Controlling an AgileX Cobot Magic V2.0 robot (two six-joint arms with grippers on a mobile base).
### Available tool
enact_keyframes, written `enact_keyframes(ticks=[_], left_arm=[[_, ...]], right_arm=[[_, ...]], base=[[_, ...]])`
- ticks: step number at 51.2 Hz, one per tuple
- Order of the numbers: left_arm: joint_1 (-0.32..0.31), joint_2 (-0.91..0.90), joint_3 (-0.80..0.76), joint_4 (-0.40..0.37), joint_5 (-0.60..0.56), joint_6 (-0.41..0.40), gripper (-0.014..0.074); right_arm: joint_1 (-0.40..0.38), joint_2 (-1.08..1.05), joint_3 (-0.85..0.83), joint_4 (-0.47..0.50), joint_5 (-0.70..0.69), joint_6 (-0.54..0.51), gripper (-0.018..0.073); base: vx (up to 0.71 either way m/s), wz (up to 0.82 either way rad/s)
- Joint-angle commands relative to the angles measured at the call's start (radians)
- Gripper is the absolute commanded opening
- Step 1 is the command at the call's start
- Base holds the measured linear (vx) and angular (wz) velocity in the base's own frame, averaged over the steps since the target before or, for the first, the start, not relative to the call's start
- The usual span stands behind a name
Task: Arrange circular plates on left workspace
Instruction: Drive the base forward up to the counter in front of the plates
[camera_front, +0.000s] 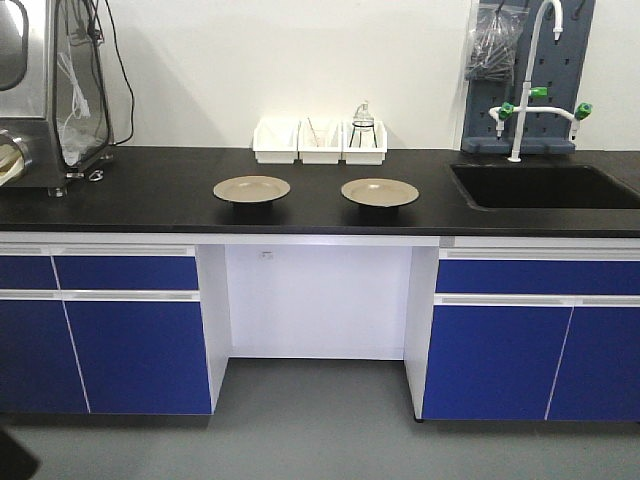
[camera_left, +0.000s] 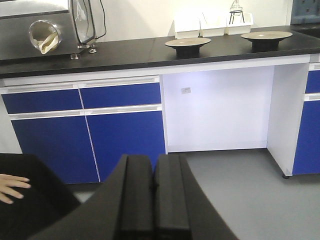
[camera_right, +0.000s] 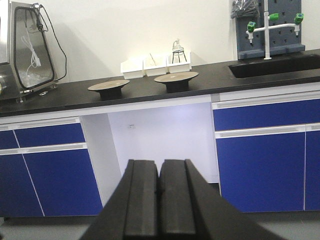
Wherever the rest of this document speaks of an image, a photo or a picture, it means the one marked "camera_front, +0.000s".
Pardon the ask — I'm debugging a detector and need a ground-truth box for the white storage bin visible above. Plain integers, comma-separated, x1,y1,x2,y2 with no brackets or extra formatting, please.
342,120,388,165
252,117,300,164
298,117,342,164

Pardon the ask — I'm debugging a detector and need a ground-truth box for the beige round plate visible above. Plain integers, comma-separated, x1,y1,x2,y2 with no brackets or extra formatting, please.
341,178,419,208
213,175,291,204

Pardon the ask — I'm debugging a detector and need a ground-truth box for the middle white storage bin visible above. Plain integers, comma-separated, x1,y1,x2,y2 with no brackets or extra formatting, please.
298,117,342,164

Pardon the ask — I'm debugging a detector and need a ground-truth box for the right white storage bin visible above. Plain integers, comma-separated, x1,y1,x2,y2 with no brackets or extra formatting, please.
342,120,388,165

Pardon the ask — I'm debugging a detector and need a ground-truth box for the glass alcohol lamp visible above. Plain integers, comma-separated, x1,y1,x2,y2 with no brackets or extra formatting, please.
352,101,375,129

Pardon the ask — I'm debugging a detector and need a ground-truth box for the black wire tripod stand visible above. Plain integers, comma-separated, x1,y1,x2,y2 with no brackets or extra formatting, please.
348,121,378,148

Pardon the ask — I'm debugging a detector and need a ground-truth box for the left white storage bin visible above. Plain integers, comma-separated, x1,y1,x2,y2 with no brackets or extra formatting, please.
252,117,300,164

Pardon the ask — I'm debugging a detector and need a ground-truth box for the plastic bag of pegs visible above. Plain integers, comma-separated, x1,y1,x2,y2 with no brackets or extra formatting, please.
464,2,529,83

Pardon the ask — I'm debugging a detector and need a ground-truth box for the blue white lab bench cabinet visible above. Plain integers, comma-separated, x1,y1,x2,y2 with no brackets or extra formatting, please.
1,233,639,421

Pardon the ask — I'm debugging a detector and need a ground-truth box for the black power cable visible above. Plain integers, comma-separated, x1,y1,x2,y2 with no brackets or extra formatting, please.
84,0,136,147

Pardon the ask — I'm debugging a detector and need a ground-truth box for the stainless steel lab cabinet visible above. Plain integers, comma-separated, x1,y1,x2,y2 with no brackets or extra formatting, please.
1,1,113,197

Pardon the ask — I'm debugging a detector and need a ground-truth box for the grey blue drying pegboard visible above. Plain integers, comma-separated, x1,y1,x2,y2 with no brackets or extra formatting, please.
461,1,595,155

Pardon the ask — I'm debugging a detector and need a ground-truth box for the black lab sink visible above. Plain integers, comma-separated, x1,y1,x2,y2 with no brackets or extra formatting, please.
451,164,639,210

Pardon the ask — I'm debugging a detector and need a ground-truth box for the white gooseneck lab faucet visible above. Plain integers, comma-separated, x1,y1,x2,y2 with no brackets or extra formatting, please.
489,0,593,163

